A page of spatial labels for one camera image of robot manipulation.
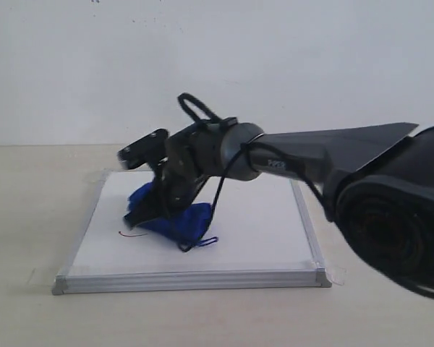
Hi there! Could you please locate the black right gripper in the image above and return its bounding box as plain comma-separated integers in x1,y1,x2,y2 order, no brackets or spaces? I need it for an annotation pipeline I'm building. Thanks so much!
123,123,228,229

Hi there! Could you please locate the blue cloth eraser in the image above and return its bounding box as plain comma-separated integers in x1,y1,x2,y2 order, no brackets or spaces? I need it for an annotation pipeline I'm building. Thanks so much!
135,202,219,252

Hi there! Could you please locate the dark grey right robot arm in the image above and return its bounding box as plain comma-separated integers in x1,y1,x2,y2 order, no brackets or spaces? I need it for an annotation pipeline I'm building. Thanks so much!
117,119,434,300

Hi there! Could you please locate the clear tape far left corner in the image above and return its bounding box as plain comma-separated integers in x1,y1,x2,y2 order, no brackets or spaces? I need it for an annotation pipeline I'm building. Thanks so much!
83,171,111,184

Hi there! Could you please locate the clear tape corner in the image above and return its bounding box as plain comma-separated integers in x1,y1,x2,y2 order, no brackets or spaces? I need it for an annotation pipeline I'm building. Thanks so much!
27,265,91,289
83,171,111,184
302,260,347,288

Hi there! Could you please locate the clear tape near left corner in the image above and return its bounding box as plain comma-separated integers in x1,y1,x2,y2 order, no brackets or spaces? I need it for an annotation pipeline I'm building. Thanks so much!
27,265,91,289

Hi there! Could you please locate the clear tape near right corner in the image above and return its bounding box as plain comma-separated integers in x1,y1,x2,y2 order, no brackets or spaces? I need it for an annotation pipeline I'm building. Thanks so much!
302,260,347,288

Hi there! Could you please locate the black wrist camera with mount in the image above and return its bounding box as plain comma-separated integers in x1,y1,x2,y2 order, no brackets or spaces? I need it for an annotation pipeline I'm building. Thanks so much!
116,129,169,170

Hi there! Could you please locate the white board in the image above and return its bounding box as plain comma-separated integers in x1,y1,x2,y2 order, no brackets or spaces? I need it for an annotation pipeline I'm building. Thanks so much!
52,171,324,295

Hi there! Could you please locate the black braided cable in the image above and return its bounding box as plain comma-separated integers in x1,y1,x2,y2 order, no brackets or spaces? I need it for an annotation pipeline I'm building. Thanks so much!
176,93,333,254

